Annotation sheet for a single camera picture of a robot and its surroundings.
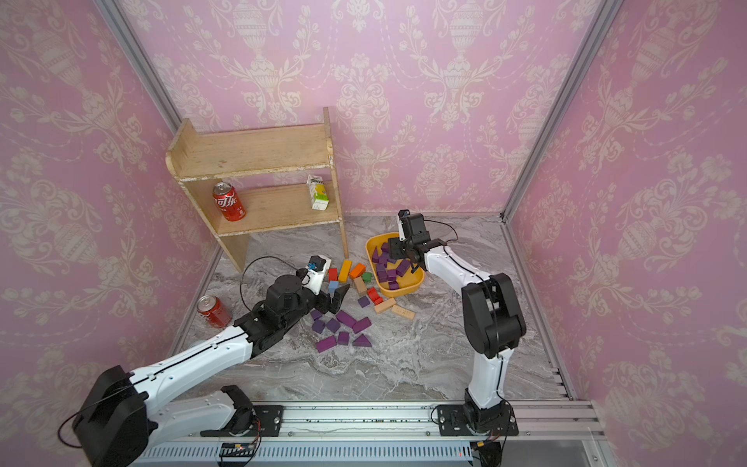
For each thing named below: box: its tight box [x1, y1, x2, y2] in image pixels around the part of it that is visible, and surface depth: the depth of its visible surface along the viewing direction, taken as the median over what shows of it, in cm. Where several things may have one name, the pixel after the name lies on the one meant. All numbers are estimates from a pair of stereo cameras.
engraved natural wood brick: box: [391, 304, 416, 321], surface depth 94 cm
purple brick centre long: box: [335, 309, 357, 328], surface depth 93 cm
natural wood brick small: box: [373, 297, 396, 314], surface depth 96 cm
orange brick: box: [349, 262, 366, 280], surface depth 105 cm
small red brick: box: [366, 287, 385, 306], surface depth 99 cm
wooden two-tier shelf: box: [165, 107, 350, 273], surface depth 85 cm
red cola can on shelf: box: [212, 180, 248, 222], surface depth 86 cm
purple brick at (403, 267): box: [395, 258, 411, 278], surface depth 105 cm
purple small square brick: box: [337, 330, 351, 346], surface depth 89 cm
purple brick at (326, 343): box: [315, 334, 338, 354], surface depth 89 cm
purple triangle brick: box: [352, 332, 373, 348], surface depth 88 cm
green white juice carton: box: [306, 174, 330, 212], surface depth 94 cm
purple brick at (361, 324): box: [352, 316, 372, 334], surface depth 93 cm
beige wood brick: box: [353, 276, 367, 296], surface depth 98 cm
